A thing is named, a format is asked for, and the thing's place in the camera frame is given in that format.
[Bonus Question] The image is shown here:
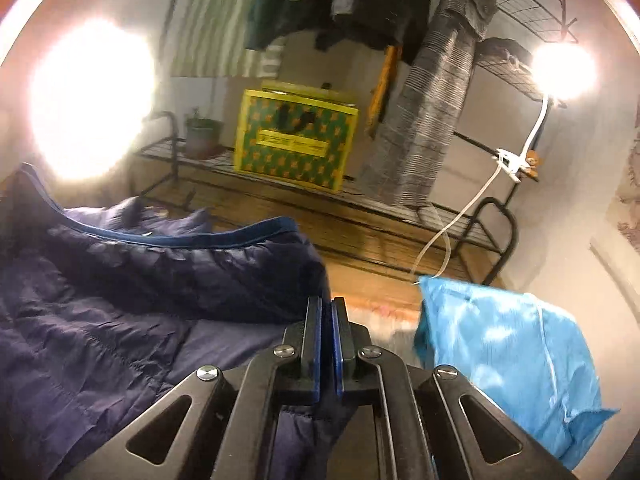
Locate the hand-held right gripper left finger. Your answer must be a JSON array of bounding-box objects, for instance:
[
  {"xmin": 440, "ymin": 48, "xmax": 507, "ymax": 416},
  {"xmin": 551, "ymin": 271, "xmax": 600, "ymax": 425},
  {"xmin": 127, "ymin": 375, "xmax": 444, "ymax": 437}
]
[{"xmin": 65, "ymin": 296, "xmax": 323, "ymax": 480}]

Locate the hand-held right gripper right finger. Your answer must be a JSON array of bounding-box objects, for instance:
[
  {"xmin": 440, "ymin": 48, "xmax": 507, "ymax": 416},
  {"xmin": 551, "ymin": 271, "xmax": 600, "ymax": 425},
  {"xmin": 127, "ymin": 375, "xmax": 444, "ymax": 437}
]
[{"xmin": 331, "ymin": 297, "xmax": 581, "ymax": 480}]

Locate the navy quilted puffer jacket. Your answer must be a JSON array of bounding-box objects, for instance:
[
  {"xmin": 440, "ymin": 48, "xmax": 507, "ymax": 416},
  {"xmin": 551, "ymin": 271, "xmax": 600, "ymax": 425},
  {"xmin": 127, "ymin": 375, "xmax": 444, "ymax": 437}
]
[{"xmin": 0, "ymin": 162, "xmax": 376, "ymax": 480}]

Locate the black metal clothes rack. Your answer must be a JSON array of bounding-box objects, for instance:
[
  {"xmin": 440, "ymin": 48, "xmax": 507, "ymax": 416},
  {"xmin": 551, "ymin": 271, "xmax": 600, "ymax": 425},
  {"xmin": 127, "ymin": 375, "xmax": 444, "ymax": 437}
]
[{"xmin": 127, "ymin": 0, "xmax": 581, "ymax": 286}]

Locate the light blue garment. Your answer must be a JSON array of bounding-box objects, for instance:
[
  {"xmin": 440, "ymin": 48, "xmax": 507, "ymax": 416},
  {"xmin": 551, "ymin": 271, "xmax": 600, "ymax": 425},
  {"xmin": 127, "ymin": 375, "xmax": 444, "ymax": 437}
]
[{"xmin": 412, "ymin": 275, "xmax": 621, "ymax": 471}]

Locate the yellow green patterned box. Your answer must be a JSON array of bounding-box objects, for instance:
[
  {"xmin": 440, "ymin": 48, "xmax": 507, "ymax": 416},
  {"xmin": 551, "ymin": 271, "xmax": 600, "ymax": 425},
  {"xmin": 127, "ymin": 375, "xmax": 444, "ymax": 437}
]
[{"xmin": 234, "ymin": 80, "xmax": 361, "ymax": 193}]

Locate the small potted plant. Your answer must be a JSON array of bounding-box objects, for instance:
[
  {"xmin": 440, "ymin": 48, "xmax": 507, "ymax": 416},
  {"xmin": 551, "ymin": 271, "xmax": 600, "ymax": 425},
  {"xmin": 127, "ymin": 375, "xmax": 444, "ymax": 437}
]
[{"xmin": 185, "ymin": 107, "xmax": 225, "ymax": 160}]

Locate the grey plaid hanging coat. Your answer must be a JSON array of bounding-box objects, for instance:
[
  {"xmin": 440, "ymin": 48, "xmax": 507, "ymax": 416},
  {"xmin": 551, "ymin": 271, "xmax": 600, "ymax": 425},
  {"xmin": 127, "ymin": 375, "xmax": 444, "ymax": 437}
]
[{"xmin": 357, "ymin": 0, "xmax": 501, "ymax": 208}]

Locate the yellow hanging scarf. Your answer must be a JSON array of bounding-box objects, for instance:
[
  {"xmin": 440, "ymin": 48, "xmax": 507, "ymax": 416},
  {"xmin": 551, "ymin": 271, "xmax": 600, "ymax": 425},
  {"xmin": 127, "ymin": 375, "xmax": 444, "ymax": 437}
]
[{"xmin": 365, "ymin": 45, "xmax": 403, "ymax": 141}]

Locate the small teddy bear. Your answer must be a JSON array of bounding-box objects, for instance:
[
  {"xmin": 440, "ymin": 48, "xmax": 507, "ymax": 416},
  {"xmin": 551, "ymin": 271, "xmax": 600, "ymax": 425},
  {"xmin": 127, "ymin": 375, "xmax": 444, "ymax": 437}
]
[{"xmin": 522, "ymin": 150, "xmax": 543, "ymax": 181}]

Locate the dark teal hanging jacket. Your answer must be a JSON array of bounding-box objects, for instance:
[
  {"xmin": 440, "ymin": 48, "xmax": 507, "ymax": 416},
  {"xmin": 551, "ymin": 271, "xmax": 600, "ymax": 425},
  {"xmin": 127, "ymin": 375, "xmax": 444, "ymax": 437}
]
[{"xmin": 245, "ymin": 0, "xmax": 301, "ymax": 53}]

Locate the black hanging jacket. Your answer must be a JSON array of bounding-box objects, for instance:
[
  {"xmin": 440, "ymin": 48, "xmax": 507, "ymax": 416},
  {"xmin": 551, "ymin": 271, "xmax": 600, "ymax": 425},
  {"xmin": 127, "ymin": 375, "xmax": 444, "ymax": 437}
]
[{"xmin": 315, "ymin": 0, "xmax": 436, "ymax": 66}]

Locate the bright round studio light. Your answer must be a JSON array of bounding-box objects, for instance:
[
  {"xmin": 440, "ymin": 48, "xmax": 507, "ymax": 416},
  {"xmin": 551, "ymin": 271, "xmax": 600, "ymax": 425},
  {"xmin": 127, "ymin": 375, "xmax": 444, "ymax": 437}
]
[{"xmin": 27, "ymin": 17, "xmax": 156, "ymax": 181}]

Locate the dark bundle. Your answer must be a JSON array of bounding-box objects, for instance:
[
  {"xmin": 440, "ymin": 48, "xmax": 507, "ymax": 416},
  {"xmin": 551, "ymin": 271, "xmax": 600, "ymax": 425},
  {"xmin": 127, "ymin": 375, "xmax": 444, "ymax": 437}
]
[{"xmin": 477, "ymin": 37, "xmax": 533, "ymax": 68}]

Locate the white clip lamp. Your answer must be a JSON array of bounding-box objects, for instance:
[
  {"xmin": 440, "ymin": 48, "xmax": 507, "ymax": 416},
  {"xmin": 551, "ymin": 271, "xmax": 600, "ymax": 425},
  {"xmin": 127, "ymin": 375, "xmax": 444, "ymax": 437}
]
[{"xmin": 492, "ymin": 42, "xmax": 598, "ymax": 183}]

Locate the white lamp cable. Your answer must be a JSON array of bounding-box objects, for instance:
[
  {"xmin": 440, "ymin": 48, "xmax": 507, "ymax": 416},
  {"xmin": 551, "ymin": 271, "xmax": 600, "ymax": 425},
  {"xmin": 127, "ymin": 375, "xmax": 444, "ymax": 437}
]
[{"xmin": 410, "ymin": 175, "xmax": 501, "ymax": 286}]

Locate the landscape wall mural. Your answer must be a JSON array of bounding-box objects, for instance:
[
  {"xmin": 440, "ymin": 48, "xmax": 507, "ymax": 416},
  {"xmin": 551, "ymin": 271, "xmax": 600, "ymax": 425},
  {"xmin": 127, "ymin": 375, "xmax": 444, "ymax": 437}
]
[{"xmin": 605, "ymin": 105, "xmax": 640, "ymax": 246}]

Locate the green striped wall poster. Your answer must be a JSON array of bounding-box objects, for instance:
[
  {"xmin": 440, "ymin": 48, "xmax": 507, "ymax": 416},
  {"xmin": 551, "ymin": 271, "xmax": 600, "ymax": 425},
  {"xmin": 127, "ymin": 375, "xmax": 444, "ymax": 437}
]
[{"xmin": 170, "ymin": 0, "xmax": 281, "ymax": 78}]

